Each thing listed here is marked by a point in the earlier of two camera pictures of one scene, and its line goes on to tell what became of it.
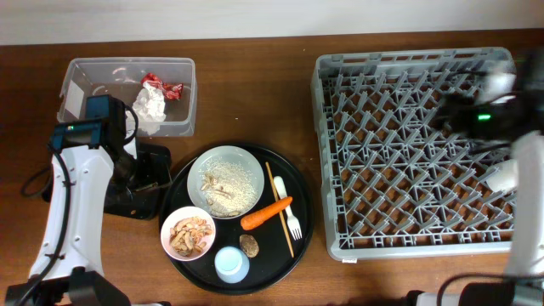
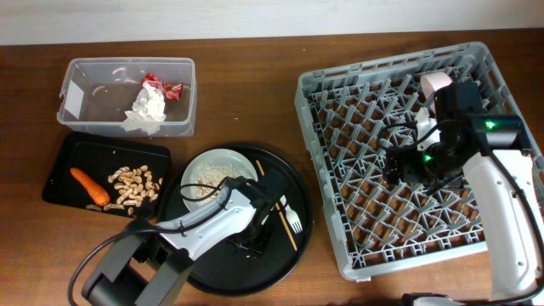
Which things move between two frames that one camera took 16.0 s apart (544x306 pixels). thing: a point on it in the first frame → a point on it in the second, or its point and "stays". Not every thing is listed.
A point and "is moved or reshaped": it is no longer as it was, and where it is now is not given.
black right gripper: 477,122 → 408,173
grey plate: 228,181 is moved or reshaped
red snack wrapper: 173,91 stays
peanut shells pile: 188,235 is moved or reshaped
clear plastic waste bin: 161,90 stays
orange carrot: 249,221 is moved or reshaped
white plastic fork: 292,223 is moved or reshaped
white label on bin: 74,99 stays
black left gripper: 129,190 → 257,247
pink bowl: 187,233 is moved or reshaped
